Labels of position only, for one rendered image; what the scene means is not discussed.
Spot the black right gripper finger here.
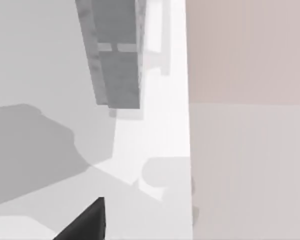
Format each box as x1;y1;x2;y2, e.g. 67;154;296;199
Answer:
52;196;107;240

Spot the grey cabinet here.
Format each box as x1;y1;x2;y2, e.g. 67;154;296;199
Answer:
74;0;147;110

